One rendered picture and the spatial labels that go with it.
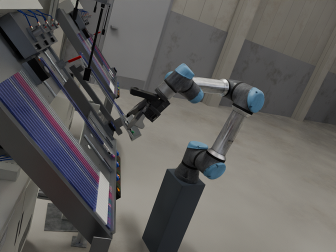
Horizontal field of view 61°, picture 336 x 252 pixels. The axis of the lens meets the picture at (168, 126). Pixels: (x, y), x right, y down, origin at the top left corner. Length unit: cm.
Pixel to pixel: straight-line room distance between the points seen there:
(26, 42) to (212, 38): 542
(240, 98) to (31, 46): 98
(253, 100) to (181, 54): 448
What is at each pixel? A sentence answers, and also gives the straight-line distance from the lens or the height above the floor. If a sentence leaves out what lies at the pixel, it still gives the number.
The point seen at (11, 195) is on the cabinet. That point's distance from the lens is 118.
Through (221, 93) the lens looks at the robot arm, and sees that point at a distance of 155.
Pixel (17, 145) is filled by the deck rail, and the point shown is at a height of 97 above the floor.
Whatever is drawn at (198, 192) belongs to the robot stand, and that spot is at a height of 50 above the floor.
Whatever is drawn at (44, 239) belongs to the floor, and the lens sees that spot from 192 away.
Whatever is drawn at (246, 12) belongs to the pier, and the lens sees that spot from 638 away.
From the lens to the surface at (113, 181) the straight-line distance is 114.
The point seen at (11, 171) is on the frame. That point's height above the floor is 66.
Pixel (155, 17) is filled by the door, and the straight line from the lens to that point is 540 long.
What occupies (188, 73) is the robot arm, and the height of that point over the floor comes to 119.
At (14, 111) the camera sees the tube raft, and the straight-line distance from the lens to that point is 79.
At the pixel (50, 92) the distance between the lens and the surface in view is 109.
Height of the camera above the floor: 134
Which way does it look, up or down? 18 degrees down
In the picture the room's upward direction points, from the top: 19 degrees clockwise
